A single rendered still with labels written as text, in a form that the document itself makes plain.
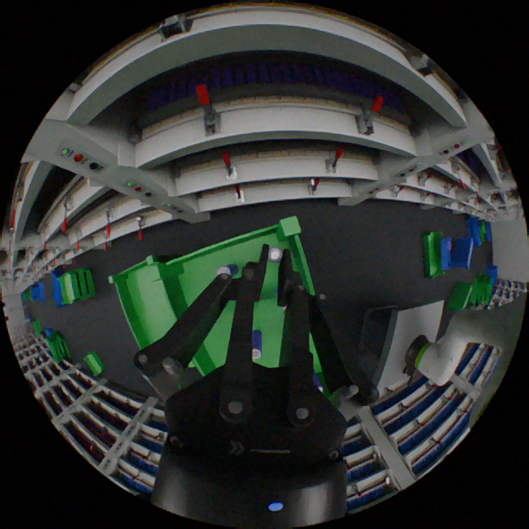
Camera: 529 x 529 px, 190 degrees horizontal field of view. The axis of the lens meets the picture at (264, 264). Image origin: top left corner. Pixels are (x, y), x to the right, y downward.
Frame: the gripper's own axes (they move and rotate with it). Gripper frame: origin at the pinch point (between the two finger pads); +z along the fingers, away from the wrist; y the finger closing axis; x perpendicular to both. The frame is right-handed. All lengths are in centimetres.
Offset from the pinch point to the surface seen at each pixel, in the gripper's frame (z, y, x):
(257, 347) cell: -2.0, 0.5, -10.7
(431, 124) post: 11.5, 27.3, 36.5
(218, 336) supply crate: 2.0, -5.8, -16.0
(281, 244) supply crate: 9.4, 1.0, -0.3
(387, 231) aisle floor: 64, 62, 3
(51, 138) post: -9.0, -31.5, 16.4
